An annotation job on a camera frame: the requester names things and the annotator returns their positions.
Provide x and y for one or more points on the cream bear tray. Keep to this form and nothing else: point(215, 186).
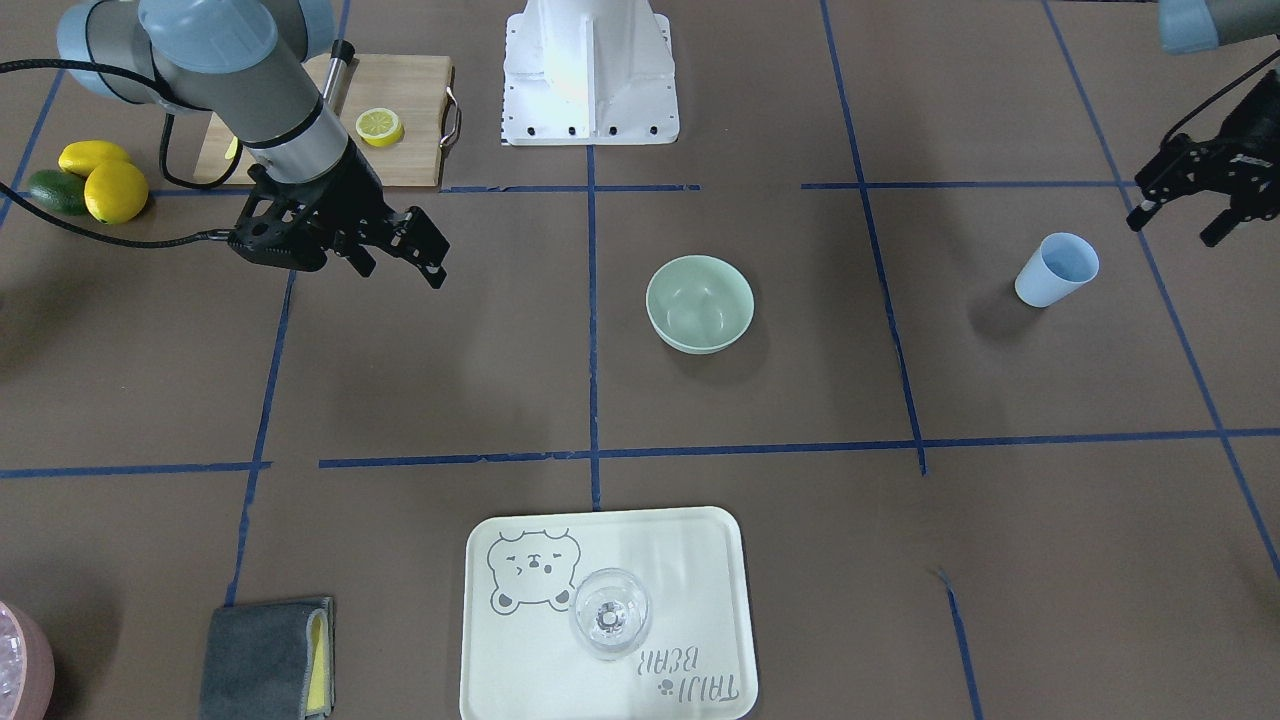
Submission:
point(520, 658)

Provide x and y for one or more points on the yellow lemon upper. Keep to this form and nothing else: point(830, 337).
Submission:
point(116, 193)

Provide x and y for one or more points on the wooden cutting board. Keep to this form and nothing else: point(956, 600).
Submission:
point(414, 87)

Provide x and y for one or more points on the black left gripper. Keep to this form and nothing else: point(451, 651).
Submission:
point(1252, 128)

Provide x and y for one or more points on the lemon half slice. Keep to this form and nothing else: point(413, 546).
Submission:
point(379, 127)

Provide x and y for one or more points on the green lime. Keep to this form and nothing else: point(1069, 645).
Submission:
point(58, 191)

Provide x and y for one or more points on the light blue plastic cup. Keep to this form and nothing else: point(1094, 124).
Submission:
point(1062, 263)

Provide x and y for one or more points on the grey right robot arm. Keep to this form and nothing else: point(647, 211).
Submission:
point(242, 60)

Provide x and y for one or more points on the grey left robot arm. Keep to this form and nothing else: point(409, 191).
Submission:
point(1188, 27)

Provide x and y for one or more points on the pink bowl with ice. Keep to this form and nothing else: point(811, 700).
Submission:
point(27, 666)

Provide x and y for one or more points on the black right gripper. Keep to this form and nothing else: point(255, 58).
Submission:
point(345, 200)

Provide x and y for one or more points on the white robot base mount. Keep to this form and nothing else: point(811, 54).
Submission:
point(579, 73)

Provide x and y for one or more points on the green bowl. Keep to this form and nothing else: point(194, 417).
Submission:
point(699, 305)

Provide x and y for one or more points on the clear wine glass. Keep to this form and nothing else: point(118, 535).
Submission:
point(611, 614)

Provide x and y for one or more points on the grey folded cloth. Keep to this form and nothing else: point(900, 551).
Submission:
point(270, 661)

